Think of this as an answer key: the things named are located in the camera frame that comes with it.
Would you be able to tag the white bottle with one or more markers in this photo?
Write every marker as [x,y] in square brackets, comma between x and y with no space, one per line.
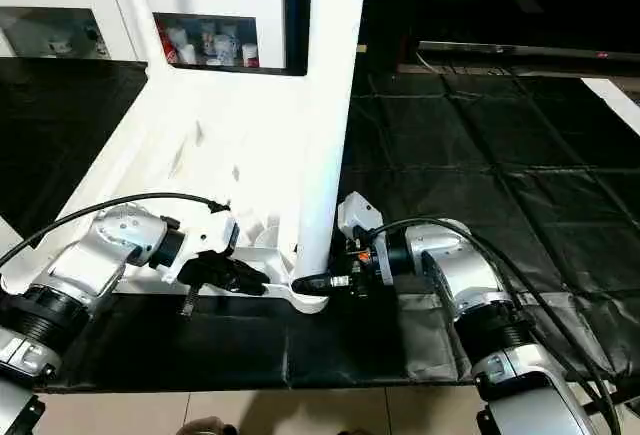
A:
[222,47]

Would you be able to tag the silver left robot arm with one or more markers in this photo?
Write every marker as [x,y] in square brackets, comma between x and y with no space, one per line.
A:
[90,265]

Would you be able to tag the white plastic table top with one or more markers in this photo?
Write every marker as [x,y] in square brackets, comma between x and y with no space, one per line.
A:
[220,135]

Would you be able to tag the black work mat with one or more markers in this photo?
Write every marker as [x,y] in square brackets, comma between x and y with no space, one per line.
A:
[500,155]

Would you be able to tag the white cup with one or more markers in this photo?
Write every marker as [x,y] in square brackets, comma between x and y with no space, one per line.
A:
[249,55]

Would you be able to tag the red bottle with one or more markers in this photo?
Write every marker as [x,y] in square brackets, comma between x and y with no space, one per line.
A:
[167,43]

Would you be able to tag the white plastic table leg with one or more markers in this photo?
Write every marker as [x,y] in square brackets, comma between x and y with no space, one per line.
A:
[8,235]
[330,105]
[135,10]

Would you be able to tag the white glass door cabinet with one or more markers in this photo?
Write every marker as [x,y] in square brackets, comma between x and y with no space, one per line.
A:
[80,0]

